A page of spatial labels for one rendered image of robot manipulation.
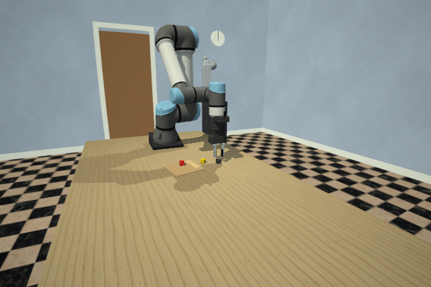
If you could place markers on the tan flat mat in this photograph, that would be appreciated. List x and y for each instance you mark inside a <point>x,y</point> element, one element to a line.
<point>189,167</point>

